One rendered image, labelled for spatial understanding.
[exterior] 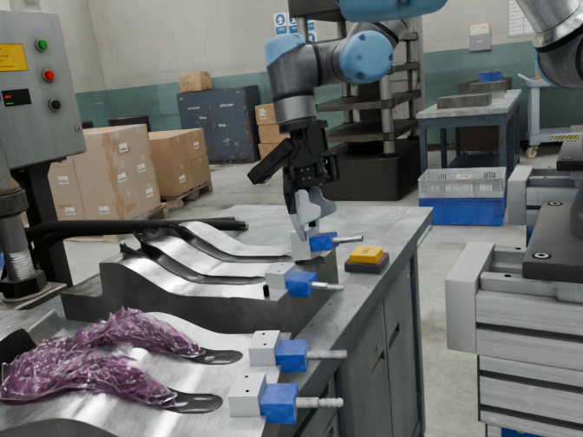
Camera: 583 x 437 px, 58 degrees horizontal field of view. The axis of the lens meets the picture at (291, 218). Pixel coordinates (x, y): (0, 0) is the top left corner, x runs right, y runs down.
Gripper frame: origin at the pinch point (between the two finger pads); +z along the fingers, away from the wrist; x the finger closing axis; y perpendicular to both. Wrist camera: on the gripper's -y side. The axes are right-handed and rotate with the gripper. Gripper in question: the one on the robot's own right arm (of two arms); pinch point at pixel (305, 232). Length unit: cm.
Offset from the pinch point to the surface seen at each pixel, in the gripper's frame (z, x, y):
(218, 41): -233, 618, -398
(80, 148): -30, 25, -81
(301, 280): 6.3, -12.1, 3.6
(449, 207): 33, 314, -34
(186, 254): 0.9, -5.5, -24.2
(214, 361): 13.3, -29.2, -3.4
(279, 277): 5.4, -13.1, 0.2
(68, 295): 4.8, -17.1, -46.2
